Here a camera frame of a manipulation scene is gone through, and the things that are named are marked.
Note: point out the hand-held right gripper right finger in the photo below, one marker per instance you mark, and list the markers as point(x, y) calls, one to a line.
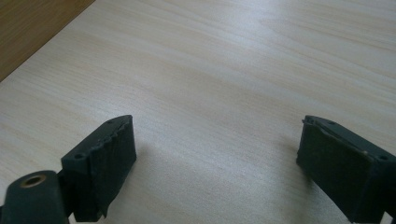
point(342, 174)

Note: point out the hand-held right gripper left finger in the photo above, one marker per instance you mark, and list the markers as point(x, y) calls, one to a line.
point(102, 174)

